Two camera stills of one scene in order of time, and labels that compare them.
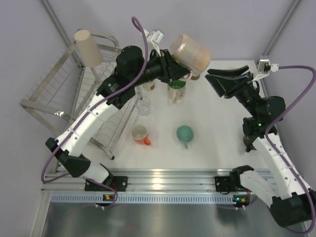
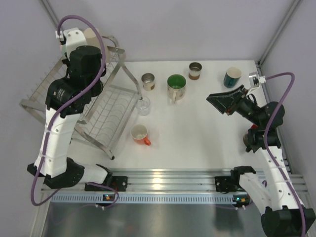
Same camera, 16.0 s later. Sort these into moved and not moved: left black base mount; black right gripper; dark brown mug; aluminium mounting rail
Moved: black right gripper
Not moved: left black base mount; aluminium mounting rail; dark brown mug
